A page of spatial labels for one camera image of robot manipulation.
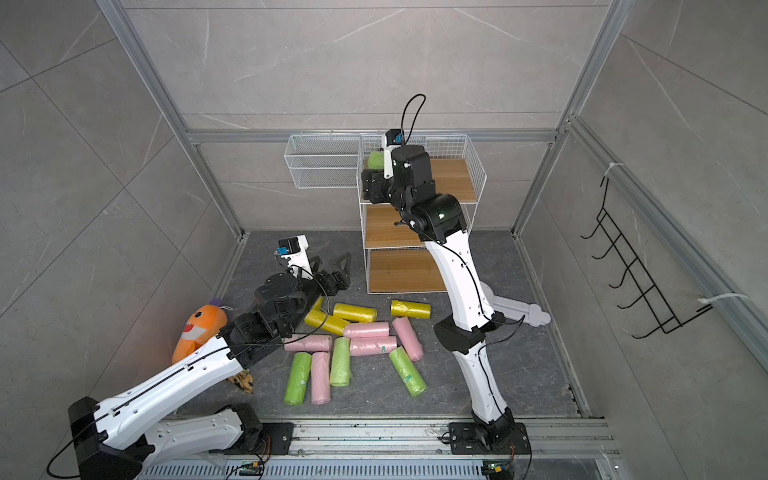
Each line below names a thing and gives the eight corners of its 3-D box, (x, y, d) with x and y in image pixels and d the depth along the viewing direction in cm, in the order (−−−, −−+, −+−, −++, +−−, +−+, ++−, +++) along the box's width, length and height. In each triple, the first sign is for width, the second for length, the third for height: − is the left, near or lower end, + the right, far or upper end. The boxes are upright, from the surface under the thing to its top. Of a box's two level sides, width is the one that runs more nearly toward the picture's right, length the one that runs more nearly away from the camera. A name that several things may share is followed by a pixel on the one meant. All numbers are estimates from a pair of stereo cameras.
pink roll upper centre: (344, 336, 91) (343, 333, 89) (345, 325, 93) (345, 322, 91) (389, 336, 91) (389, 333, 89) (389, 325, 93) (389, 322, 91)
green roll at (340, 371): (329, 386, 83) (328, 383, 81) (335, 341, 92) (334, 337, 89) (349, 386, 83) (348, 383, 81) (353, 341, 92) (352, 337, 89)
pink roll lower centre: (351, 356, 88) (349, 351, 86) (351, 342, 91) (350, 337, 88) (397, 354, 89) (397, 349, 86) (396, 341, 92) (396, 336, 89)
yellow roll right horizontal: (390, 320, 96) (390, 313, 93) (390, 307, 99) (390, 300, 96) (430, 320, 96) (432, 313, 93) (429, 307, 99) (430, 300, 96)
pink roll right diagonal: (412, 364, 87) (413, 360, 85) (391, 325, 95) (391, 320, 93) (426, 357, 89) (428, 353, 86) (405, 319, 97) (405, 314, 94)
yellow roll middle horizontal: (334, 325, 96) (331, 317, 91) (337, 312, 99) (334, 303, 94) (376, 328, 95) (375, 319, 91) (377, 314, 98) (376, 305, 94)
